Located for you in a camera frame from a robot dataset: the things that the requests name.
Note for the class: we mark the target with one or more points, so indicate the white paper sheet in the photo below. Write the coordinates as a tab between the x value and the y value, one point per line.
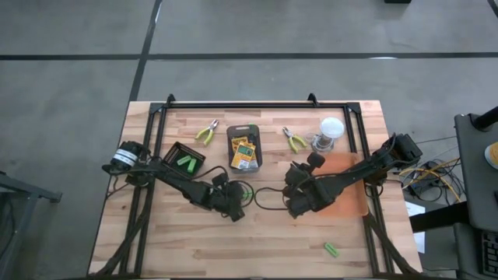
418	237

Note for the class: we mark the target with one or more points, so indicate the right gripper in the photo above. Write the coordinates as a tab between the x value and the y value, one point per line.
311	194

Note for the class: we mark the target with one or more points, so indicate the black keyboard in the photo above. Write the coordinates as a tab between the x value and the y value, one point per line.
490	253

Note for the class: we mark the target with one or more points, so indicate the grey plastic bin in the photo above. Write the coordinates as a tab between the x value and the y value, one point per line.
258	136

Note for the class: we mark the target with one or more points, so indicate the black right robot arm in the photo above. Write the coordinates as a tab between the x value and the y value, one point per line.
358	171

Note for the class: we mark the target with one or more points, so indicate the grey metal furniture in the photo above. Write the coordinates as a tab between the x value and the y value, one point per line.
19	190

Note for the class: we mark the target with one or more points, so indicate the grey equipment cart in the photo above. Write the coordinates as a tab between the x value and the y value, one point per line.
476	186

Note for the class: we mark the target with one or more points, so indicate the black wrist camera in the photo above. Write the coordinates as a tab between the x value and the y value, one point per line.
316	160
220	180

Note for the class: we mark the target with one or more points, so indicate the yellow green Crayola crayon box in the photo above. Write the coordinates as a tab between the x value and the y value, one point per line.
238	141
244	155

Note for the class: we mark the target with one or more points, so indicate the grey floor power box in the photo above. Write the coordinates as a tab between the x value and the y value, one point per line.
422	188

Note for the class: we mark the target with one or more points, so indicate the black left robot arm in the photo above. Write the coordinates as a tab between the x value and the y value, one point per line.
183	186

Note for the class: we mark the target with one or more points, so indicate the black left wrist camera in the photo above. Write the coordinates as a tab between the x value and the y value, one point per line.
220	180

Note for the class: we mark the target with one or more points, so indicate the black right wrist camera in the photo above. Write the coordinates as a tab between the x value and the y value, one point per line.
316	160

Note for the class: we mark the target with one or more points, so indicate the orange translucent bin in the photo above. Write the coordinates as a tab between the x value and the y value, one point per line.
350	206

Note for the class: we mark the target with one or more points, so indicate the black mesh basket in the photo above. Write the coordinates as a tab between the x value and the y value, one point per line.
175	155

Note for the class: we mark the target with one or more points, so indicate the black pole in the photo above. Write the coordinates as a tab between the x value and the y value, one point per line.
484	118

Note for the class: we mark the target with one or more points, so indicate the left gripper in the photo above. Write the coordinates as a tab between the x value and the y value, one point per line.
227	200

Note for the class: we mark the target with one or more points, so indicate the black floor beam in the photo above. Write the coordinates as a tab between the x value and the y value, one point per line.
439	218

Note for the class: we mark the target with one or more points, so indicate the yellow round object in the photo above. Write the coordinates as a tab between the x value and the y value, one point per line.
492	155

